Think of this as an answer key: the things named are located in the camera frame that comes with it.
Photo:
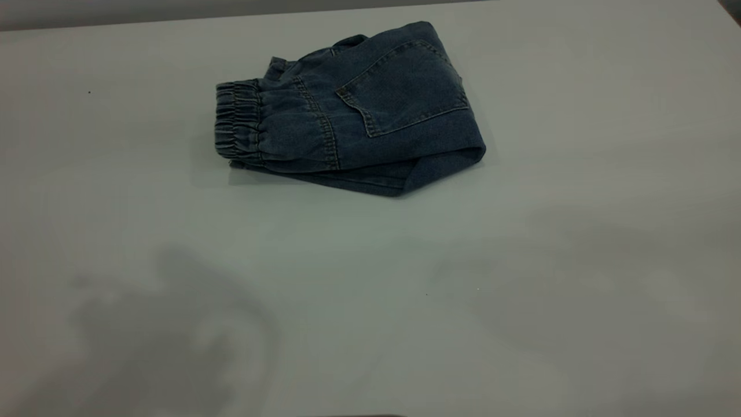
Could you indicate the blue denim jeans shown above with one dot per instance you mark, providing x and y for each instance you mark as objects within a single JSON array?
[{"x": 359, "y": 116}]

